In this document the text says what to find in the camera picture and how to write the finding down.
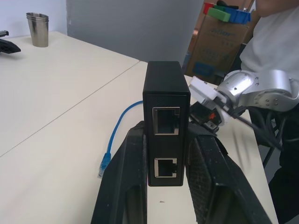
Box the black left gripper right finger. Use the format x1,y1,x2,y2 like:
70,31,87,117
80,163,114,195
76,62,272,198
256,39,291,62
187,122,273,224

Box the brown cardboard box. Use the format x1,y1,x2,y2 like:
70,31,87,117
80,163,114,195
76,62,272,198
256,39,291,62
184,13,250,85

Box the blue Ethernet cable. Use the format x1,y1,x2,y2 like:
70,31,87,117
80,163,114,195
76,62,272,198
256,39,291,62
97,100,144,179

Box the stacked steel cups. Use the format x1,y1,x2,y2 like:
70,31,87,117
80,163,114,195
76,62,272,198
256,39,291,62
25,12,50,48

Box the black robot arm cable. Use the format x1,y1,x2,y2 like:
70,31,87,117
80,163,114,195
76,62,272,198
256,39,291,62
223,104,284,151

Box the person in white shirt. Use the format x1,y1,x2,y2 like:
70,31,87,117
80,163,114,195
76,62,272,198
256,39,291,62
239,0,299,224

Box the red plastic block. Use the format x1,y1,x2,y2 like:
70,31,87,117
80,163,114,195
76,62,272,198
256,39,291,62
202,2,217,15

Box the black angular plastic object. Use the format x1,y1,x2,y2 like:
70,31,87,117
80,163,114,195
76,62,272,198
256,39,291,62
0,38,22,56

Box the small black network box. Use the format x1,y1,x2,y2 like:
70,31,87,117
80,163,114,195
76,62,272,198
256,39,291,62
142,61,191,187

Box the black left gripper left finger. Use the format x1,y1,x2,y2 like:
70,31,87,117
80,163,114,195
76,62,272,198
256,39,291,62
90,120,148,224

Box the blue plastic bin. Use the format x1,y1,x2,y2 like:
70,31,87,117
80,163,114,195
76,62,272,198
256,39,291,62
224,6,252,25

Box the green plastic block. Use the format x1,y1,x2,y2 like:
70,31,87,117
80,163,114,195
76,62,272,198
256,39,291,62
207,7,232,23

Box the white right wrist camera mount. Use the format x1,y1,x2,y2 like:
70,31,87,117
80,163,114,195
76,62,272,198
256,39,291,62
188,76,235,126

